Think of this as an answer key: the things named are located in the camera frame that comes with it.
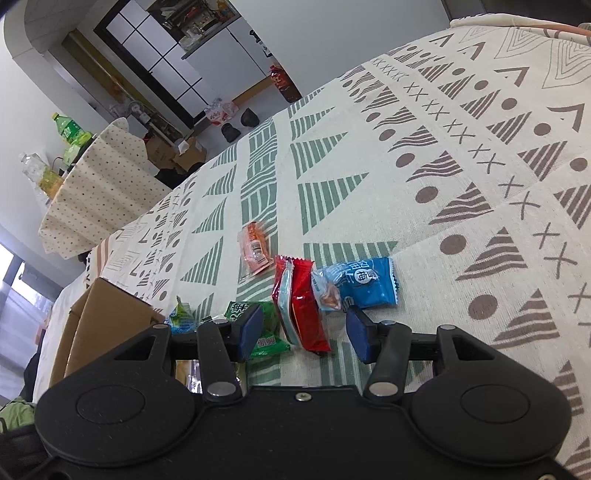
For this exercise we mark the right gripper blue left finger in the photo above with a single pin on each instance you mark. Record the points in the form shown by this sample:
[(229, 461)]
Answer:
[(245, 331)]

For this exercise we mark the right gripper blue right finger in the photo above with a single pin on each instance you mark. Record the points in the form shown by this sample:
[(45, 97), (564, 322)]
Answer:
[(363, 334)]

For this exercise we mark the green snack packet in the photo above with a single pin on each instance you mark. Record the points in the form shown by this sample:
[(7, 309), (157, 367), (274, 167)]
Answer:
[(269, 343)]

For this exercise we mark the blue snack packet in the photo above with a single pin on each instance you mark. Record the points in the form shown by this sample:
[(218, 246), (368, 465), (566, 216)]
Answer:
[(366, 283)]

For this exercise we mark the red light-blue snack packet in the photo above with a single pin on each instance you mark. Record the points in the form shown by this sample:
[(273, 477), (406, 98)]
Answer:
[(295, 303)]

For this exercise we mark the blue green candy packet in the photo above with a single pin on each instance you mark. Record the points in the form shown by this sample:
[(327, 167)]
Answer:
[(181, 319)]

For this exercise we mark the orange snack packet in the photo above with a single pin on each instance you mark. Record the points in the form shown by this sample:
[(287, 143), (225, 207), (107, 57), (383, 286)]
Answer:
[(253, 247)]

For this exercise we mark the brown cardboard box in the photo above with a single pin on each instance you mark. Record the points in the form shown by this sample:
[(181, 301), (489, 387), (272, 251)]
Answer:
[(101, 319)]

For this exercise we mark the patterned bed blanket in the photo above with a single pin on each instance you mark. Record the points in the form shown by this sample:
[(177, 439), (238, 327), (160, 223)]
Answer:
[(463, 156)]

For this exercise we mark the small cardboard box on floor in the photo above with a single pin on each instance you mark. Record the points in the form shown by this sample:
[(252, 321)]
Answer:
[(187, 155)]

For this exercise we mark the left black slipper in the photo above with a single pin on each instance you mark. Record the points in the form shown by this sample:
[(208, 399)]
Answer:
[(230, 133)]

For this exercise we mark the black slipper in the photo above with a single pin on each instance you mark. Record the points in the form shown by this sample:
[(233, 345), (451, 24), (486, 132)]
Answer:
[(230, 133), (249, 118)]

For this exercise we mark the dotted tablecloth table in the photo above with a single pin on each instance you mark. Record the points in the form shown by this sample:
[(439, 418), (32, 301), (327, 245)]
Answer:
[(111, 185)]

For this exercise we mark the right black slipper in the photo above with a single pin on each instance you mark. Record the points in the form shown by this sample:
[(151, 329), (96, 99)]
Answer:
[(249, 118)]

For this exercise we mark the water bottle pack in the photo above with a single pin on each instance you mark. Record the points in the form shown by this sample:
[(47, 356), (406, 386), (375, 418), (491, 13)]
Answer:
[(220, 111)]

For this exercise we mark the brown oil bottle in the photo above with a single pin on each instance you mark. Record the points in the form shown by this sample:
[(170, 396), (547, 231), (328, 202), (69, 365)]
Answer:
[(284, 84)]

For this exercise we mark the green soda bottle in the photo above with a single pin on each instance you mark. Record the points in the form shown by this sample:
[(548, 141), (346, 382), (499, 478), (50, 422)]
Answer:
[(70, 131)]

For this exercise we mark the clear plastic bottle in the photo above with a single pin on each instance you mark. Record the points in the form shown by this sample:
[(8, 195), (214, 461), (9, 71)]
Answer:
[(33, 167)]

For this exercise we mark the white kitchen cabinet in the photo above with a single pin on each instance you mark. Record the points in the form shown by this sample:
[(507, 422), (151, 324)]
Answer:
[(230, 62)]

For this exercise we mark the black framed glass door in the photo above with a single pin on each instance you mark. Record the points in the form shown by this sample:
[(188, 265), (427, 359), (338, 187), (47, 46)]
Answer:
[(152, 54)]

